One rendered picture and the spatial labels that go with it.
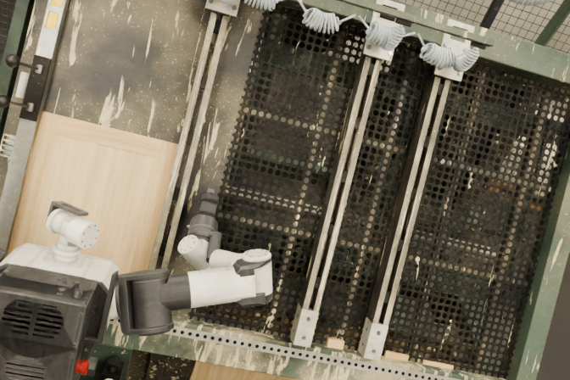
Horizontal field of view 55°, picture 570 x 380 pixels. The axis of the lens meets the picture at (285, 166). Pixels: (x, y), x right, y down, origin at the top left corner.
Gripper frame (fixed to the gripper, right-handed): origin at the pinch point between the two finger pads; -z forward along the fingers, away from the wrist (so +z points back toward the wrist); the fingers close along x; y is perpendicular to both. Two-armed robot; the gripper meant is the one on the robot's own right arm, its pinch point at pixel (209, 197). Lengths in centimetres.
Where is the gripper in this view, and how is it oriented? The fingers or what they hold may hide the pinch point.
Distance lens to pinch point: 182.1
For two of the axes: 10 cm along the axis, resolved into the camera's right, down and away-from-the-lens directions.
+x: 2.9, -6.6, -7.0
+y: -9.6, -2.4, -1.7
